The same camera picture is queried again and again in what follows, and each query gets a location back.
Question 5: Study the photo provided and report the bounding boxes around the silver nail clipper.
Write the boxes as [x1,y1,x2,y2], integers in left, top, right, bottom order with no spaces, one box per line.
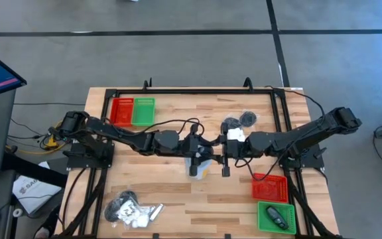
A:
[149,203,165,222]

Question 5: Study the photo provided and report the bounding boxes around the black oblong item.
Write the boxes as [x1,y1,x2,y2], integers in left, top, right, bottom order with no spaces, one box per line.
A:
[265,205,290,230]

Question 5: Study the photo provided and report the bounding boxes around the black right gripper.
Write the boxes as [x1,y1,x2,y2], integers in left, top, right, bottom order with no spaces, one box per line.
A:
[210,122,252,177]

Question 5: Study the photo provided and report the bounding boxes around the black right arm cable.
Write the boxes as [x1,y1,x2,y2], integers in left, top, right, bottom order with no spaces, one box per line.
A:
[265,85,326,117]

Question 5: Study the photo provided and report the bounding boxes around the white wipes canister yellow label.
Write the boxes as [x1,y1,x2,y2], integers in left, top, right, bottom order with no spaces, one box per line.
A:
[184,155,212,181]

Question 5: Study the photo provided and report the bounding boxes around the green plastic basket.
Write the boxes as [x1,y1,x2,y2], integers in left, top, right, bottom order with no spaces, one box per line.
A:
[257,200,297,235]
[131,97,157,127]

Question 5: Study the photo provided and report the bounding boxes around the yellow floor cable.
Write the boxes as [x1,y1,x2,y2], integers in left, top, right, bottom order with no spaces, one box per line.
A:
[7,121,68,156]

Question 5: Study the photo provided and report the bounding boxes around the black left wrist camera cable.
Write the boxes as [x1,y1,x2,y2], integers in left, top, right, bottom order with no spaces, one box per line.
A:
[103,118,206,137]

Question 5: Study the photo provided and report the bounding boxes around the black round sponge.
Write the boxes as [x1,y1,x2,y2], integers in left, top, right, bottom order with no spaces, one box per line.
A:
[222,116,242,132]
[103,198,125,222]
[239,111,259,128]
[119,191,139,206]

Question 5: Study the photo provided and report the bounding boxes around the red plastic basket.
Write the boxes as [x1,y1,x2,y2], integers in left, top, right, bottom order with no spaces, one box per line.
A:
[251,173,289,204]
[109,98,135,127]

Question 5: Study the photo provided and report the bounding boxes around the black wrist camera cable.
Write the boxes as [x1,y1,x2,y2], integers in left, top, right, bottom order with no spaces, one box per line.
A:
[233,155,298,183]
[103,118,206,137]

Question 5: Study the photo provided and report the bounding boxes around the black aluminium table frame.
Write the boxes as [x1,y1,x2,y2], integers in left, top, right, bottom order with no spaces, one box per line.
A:
[50,77,341,239]

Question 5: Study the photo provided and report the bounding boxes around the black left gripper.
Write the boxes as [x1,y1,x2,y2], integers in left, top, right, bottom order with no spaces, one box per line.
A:
[177,124,217,177]

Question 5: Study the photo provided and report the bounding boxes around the person's shoe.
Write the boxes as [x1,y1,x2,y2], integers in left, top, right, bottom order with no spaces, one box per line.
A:
[33,205,62,239]

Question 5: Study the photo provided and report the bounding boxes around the white printed paper sheet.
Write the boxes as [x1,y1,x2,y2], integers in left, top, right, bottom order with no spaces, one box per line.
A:
[11,161,62,215]

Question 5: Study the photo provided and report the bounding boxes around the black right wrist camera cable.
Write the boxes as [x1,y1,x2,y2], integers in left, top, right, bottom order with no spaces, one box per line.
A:
[233,155,298,183]

